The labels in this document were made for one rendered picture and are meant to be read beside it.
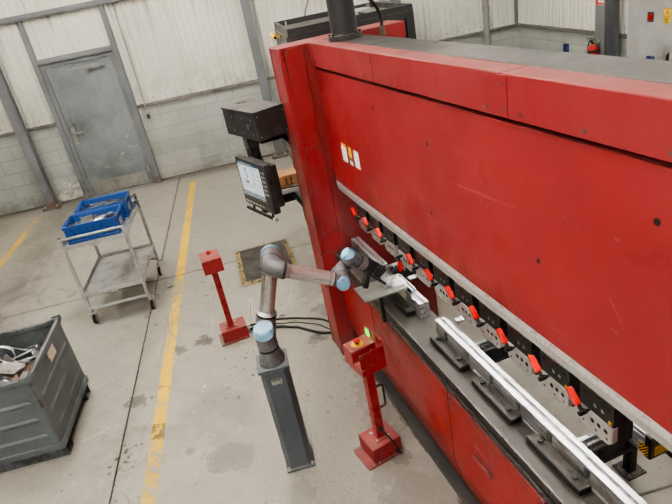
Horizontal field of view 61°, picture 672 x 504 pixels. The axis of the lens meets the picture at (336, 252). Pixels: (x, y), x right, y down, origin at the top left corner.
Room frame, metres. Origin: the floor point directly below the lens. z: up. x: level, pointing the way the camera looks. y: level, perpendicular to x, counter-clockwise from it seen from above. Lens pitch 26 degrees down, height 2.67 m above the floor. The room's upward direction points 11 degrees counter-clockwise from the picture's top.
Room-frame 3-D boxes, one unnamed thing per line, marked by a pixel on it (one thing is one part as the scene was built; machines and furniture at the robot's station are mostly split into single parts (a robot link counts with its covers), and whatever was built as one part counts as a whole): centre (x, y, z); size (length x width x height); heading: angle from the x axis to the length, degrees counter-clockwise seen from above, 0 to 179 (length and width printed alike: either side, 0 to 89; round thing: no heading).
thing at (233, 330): (4.23, 1.01, 0.41); 0.25 x 0.20 x 0.83; 105
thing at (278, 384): (2.68, 0.48, 0.39); 0.18 x 0.18 x 0.77; 6
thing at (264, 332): (2.68, 0.48, 0.94); 0.13 x 0.12 x 0.14; 1
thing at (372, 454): (2.61, -0.01, 0.06); 0.25 x 0.20 x 0.12; 114
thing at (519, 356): (1.75, -0.65, 1.26); 0.15 x 0.09 x 0.17; 15
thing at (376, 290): (2.85, -0.21, 1.00); 0.26 x 0.18 x 0.01; 105
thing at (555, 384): (1.56, -0.70, 1.26); 0.15 x 0.09 x 0.17; 15
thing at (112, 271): (5.39, 2.21, 0.47); 0.90 x 0.66 x 0.95; 6
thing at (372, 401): (2.63, -0.04, 0.39); 0.05 x 0.05 x 0.54; 24
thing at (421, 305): (2.84, -0.37, 0.92); 0.39 x 0.06 x 0.10; 15
